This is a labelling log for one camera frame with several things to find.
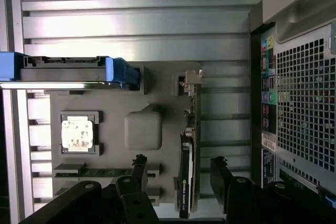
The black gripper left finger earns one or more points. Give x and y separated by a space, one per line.
84 200

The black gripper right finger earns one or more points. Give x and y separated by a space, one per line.
244 200

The green RAM stick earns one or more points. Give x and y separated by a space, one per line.
105 172

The silver CPU chip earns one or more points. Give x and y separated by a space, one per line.
77 134

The grey parts rack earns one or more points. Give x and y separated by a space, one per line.
115 103

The grey PC case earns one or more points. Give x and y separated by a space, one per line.
302 103

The disk drive with blue caddy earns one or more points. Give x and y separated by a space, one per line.
60 75

